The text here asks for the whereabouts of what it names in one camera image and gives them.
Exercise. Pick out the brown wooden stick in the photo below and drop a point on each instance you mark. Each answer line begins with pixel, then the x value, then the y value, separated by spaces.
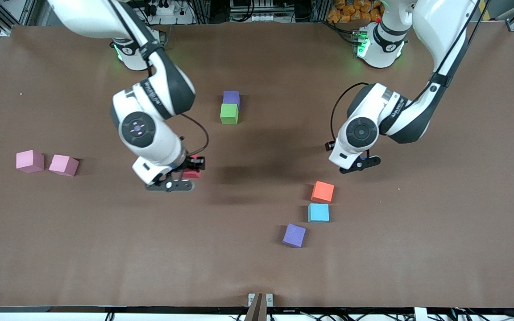
pixel 254 310

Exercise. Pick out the pile of orange bags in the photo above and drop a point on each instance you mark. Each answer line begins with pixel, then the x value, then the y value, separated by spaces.
pixel 350 10

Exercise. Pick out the brown paper table cover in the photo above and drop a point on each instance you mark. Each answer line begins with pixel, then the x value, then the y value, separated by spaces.
pixel 150 249

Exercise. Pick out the green foam block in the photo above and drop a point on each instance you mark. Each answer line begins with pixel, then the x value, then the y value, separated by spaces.
pixel 229 114

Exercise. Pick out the white electrical box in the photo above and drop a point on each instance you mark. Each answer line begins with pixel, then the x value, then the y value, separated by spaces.
pixel 248 17

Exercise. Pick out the white power strip with plugs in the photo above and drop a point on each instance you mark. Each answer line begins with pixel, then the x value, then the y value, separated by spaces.
pixel 167 10

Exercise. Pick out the purple foam block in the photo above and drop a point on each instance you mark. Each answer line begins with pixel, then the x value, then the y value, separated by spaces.
pixel 294 235
pixel 231 97

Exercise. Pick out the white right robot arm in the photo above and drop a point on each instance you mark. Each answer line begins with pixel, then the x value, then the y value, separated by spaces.
pixel 150 133

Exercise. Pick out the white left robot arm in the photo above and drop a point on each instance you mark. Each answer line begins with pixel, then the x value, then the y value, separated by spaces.
pixel 364 129

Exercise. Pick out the white tape strip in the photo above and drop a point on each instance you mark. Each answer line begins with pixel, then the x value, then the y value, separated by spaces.
pixel 418 314

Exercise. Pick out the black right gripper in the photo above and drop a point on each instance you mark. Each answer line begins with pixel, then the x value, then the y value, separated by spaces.
pixel 193 164

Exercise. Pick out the light blue foam block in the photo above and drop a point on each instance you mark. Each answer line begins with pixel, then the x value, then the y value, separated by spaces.
pixel 318 213

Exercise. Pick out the small metal bracket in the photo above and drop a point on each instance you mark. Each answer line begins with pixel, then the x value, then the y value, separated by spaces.
pixel 251 299
pixel 269 299

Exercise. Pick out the orange foam block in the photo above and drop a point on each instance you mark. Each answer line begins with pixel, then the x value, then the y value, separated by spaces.
pixel 322 191

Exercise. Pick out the red foam block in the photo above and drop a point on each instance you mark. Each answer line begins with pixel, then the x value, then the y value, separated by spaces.
pixel 192 174

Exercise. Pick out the pink foam block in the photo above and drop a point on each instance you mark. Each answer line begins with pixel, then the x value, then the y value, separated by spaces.
pixel 64 165
pixel 30 161

